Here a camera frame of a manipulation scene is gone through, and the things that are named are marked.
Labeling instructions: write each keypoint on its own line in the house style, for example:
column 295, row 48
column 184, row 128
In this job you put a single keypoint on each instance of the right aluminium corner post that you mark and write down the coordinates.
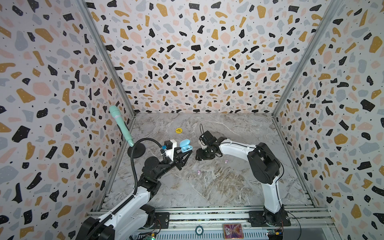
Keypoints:
column 327, row 18

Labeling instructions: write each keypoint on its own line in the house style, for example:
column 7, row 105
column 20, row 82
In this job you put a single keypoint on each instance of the aluminium corner post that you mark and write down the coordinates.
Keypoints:
column 327, row 18
column 86, row 15

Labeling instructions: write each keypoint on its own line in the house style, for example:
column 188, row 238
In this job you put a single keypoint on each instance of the mint green microphone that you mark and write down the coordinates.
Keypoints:
column 117, row 116

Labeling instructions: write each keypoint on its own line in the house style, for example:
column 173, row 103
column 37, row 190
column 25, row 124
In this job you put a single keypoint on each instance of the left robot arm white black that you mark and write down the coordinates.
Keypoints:
column 134, row 212

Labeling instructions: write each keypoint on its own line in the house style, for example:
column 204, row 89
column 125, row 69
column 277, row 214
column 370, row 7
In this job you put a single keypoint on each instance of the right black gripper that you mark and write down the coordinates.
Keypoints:
column 206, row 149

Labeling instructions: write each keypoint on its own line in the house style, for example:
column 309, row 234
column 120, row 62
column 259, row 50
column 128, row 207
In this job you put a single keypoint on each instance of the left aluminium corner post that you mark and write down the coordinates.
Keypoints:
column 86, row 15

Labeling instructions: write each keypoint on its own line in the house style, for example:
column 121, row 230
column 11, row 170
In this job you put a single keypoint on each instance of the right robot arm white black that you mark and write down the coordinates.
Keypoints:
column 264, row 165

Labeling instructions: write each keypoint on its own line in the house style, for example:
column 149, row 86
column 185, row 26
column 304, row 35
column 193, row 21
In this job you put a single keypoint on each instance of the round white badge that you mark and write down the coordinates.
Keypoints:
column 199, row 230

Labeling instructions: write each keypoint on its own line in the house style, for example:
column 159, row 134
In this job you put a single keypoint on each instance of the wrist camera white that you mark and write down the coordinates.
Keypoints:
column 169, row 148
column 207, row 139

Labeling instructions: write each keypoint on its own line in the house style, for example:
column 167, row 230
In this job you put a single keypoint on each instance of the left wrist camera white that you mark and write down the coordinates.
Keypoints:
column 169, row 148

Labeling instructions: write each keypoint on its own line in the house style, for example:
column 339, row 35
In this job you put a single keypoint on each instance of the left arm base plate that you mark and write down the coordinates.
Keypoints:
column 155, row 221

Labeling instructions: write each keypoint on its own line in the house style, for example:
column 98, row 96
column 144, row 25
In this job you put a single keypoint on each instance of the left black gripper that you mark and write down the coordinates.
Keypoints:
column 180, row 162

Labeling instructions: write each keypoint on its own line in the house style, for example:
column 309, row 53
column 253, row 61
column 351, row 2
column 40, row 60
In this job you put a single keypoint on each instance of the black round microphone stand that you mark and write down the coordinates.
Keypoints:
column 137, row 152

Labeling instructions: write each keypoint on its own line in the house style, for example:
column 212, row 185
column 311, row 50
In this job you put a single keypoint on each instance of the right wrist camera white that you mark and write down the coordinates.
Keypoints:
column 207, row 139

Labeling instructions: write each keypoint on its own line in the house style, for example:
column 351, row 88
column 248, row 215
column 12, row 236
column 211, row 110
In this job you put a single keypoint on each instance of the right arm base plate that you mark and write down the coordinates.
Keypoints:
column 266, row 218

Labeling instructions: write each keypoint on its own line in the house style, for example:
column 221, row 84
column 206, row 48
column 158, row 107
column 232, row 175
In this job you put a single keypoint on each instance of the blue earbud case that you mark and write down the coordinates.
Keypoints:
column 186, row 146

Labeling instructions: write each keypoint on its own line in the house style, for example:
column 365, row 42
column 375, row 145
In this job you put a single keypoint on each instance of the pink square card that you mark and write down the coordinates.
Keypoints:
column 233, row 231

